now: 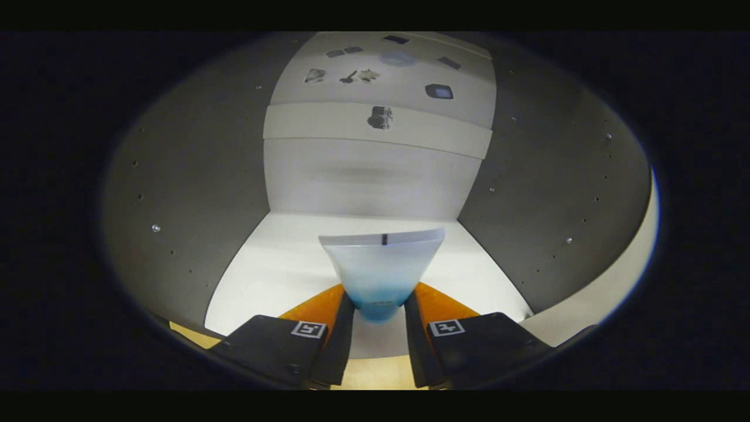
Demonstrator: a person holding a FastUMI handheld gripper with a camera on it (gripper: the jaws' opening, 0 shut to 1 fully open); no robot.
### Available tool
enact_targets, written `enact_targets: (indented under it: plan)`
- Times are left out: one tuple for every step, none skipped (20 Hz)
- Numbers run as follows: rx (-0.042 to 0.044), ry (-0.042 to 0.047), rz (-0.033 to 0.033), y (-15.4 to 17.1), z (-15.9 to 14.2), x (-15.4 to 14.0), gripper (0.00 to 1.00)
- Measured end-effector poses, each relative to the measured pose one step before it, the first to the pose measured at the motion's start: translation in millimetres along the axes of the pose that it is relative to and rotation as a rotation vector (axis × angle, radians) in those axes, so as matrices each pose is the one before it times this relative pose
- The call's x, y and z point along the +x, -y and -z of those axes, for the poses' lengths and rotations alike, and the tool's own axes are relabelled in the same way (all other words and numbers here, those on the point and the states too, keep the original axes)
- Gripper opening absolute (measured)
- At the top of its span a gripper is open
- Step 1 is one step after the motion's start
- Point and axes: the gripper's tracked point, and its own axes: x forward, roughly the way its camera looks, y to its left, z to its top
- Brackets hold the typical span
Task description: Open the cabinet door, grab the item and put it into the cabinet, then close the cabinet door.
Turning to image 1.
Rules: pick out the grey cabinet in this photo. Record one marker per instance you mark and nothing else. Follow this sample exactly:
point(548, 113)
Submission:
point(193, 176)

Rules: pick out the white and blue tube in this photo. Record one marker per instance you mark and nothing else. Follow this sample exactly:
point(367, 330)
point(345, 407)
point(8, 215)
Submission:
point(381, 269)

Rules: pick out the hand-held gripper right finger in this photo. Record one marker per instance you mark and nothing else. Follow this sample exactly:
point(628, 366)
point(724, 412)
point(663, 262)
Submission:
point(419, 351)

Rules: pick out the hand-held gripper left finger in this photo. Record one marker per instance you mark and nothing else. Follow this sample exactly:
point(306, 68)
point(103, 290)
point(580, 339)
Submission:
point(340, 346)

